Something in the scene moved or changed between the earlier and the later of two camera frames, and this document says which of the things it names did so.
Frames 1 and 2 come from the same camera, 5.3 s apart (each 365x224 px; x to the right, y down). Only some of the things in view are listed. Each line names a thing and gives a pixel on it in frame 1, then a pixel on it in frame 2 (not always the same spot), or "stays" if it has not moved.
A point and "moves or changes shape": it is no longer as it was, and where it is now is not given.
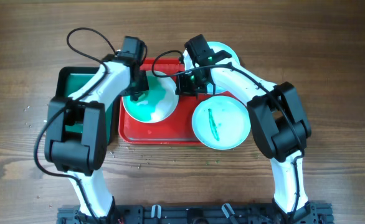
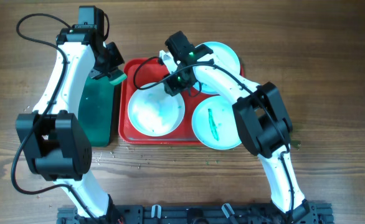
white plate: x=234 y=58 stays
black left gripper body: x=137 y=86 to x=108 y=61
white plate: x=157 y=104 moves or changes shape
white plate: x=221 y=122 stays
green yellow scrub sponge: x=141 y=98 moves or changes shape
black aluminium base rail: x=198 y=213 stays
